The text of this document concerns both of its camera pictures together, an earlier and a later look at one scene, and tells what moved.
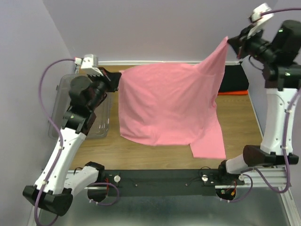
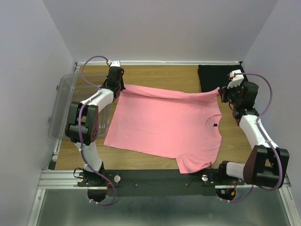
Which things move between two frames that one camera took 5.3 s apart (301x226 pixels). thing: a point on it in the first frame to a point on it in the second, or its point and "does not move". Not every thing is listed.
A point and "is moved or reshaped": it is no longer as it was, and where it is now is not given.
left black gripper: (111, 78) to (122, 87)
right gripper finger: (237, 41) to (223, 89)
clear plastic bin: (100, 126) does not move
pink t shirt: (175, 104) is moved or reshaped
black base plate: (166, 182) does not move
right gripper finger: (239, 50) to (222, 97)
